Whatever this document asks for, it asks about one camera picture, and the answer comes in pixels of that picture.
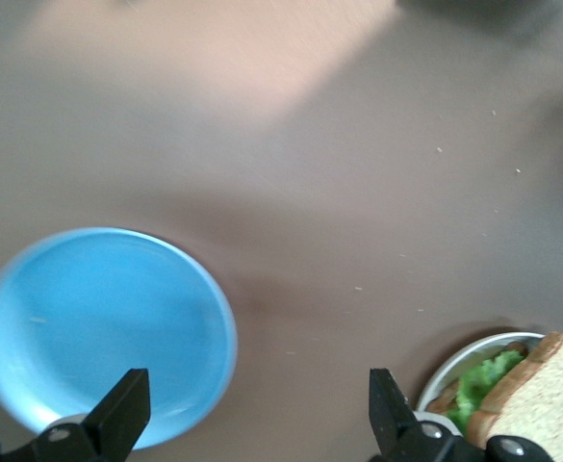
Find green lettuce leaf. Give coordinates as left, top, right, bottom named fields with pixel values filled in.
left=446, top=349, right=527, bottom=437

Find beige plate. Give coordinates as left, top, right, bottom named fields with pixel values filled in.
left=414, top=330, right=551, bottom=424

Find blue plate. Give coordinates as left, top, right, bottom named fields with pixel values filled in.
left=0, top=226, right=239, bottom=452

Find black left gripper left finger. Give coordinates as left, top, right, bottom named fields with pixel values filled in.
left=0, top=368, right=151, bottom=462

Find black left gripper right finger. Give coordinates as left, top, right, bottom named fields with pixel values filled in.
left=368, top=368, right=554, bottom=462

